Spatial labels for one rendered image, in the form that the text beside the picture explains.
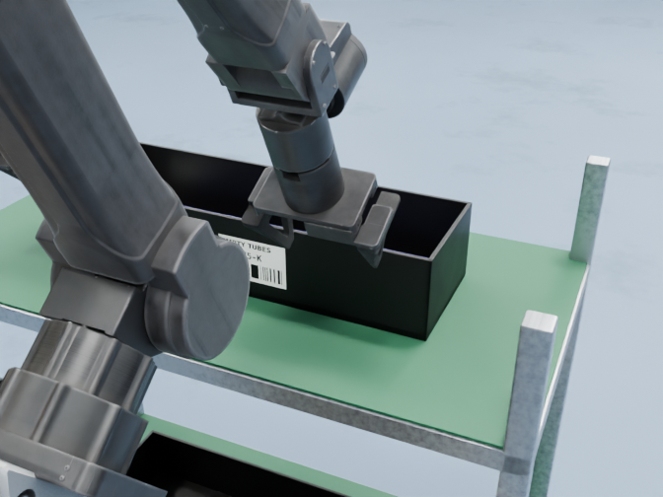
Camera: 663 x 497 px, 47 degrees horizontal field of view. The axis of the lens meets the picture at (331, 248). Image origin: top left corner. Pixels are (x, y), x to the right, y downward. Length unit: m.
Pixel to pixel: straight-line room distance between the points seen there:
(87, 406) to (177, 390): 1.97
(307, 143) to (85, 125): 0.27
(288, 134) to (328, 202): 0.09
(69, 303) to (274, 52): 0.21
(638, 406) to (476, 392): 1.63
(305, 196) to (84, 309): 0.27
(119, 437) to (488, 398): 0.50
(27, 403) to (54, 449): 0.03
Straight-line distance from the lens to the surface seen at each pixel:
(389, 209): 0.71
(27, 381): 0.45
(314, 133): 0.63
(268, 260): 0.98
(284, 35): 0.55
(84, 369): 0.45
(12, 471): 0.42
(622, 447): 2.32
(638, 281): 3.10
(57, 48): 0.38
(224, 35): 0.53
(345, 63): 0.68
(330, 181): 0.67
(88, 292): 0.47
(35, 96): 0.37
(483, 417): 0.84
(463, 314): 1.00
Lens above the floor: 1.50
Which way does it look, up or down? 29 degrees down
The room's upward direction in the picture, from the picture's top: straight up
